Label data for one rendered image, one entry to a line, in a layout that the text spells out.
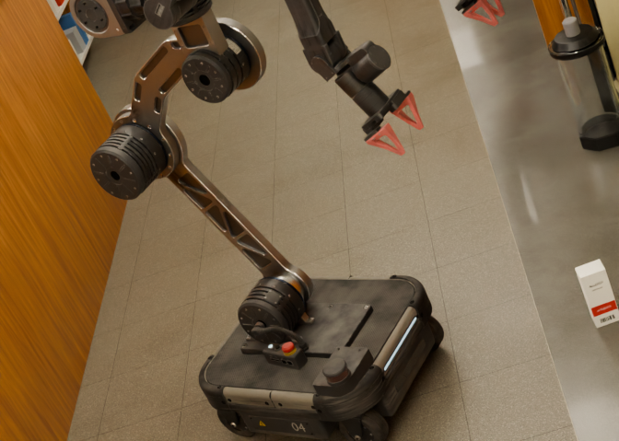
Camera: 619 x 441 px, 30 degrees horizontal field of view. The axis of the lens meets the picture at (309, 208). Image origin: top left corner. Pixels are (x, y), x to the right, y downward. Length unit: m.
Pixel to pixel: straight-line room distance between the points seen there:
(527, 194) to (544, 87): 0.43
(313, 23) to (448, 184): 2.06
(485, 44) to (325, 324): 0.98
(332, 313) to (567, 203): 1.35
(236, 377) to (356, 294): 0.44
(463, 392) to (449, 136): 1.53
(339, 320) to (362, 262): 0.73
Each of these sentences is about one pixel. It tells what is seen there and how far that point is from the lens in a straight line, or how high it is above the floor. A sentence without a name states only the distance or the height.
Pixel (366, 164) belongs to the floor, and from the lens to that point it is 4.69.
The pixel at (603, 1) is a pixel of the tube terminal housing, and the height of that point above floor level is 1.18.
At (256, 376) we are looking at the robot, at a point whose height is 0.24.
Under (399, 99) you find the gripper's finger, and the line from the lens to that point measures 2.42.
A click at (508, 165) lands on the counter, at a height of 0.94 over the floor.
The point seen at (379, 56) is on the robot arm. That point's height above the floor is 1.24.
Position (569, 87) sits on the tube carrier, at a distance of 2.31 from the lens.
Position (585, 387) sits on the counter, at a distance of 1.82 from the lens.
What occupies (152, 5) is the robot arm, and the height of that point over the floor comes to 1.45.
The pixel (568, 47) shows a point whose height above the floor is 1.17.
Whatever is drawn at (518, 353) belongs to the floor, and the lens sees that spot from 3.43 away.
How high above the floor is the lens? 2.14
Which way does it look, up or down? 28 degrees down
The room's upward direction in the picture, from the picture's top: 25 degrees counter-clockwise
